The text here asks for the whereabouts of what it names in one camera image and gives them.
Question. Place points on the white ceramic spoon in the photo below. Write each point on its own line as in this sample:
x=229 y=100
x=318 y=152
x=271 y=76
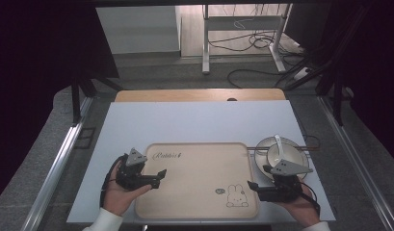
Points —
x=280 y=148

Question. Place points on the person's right hand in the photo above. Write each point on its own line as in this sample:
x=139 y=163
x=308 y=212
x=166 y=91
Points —
x=303 y=210

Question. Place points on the white metal desk frame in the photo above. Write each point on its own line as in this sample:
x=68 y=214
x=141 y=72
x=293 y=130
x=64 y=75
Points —
x=205 y=48

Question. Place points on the white cabinet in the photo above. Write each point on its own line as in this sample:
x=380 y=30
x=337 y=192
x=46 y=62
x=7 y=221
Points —
x=136 y=30

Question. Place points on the dark curtain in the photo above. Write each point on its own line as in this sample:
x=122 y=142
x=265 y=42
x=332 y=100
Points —
x=377 y=70
x=31 y=80

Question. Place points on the beige tray with rabbit print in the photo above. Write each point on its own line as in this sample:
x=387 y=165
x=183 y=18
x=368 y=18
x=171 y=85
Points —
x=191 y=186

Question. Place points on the brown chopstick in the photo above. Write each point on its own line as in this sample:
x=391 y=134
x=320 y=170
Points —
x=258 y=147

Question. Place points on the black metal stand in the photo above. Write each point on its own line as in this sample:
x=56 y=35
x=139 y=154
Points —
x=76 y=99
x=338 y=96

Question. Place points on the aluminium rail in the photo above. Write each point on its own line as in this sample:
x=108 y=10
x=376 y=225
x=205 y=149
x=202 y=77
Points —
x=355 y=160
x=59 y=160

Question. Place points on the wooden table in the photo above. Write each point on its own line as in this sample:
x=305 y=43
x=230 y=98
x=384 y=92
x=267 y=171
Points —
x=197 y=95

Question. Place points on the white power strip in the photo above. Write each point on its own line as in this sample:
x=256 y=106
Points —
x=302 y=73

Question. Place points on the person's left hand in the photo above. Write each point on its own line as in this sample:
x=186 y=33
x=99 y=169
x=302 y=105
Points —
x=116 y=199

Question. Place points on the small white bowl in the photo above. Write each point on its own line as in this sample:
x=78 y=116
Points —
x=294 y=157

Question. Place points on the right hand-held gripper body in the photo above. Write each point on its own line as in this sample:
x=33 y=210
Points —
x=286 y=189

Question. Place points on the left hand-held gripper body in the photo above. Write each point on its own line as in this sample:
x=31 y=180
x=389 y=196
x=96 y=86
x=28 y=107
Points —
x=128 y=179

